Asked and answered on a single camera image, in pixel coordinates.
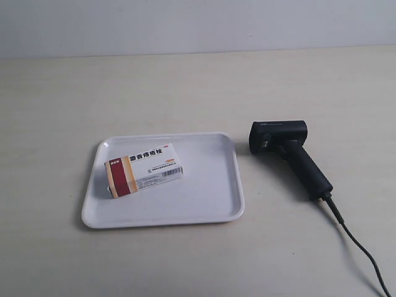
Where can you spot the black handheld barcode scanner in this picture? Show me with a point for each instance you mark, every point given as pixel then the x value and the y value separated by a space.
pixel 286 139

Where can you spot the white red medicine box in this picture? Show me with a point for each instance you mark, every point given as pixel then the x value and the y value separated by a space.
pixel 130 174

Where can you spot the white plastic tray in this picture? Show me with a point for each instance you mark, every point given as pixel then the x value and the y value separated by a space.
pixel 210 190

